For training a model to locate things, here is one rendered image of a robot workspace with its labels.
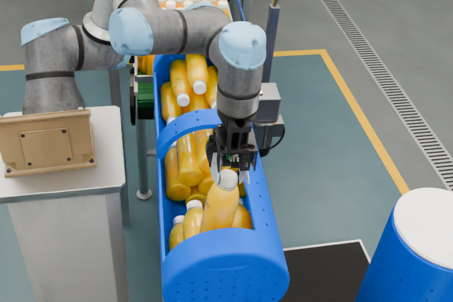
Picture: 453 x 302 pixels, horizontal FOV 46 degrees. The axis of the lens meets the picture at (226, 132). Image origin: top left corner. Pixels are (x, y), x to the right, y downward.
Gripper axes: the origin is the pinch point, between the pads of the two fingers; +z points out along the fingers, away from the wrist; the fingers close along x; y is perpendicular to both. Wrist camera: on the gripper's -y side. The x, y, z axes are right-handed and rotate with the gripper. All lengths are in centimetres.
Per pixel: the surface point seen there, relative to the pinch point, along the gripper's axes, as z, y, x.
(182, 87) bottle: 22, -60, -5
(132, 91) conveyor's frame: 45, -89, -22
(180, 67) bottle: 22, -70, -5
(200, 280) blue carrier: 20.1, 10.9, -6.2
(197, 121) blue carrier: 11.8, -31.5, -3.3
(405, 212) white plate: 32, -13, 53
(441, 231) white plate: 32, -6, 60
